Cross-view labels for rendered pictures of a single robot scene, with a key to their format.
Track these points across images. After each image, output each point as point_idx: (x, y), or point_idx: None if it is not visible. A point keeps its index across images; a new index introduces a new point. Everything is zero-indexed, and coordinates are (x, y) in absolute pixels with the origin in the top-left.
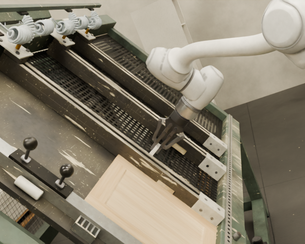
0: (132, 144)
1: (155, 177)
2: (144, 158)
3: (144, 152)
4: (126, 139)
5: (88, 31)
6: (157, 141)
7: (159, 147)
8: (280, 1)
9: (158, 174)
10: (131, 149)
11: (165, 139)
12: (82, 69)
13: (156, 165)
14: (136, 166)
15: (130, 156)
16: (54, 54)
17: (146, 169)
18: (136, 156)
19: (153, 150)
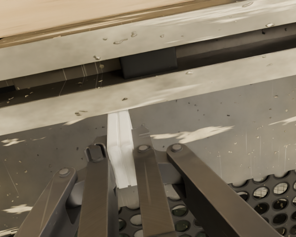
0: (230, 62)
1: (13, 37)
2: (126, 24)
3: (151, 82)
4: (274, 54)
5: None
6: (149, 159)
7: (104, 144)
8: None
9: (4, 43)
10: (211, 5)
11: (106, 207)
12: None
13: (42, 60)
14: (125, 14)
15: (183, 5)
16: None
17: (73, 27)
18: (163, 12)
19: (122, 125)
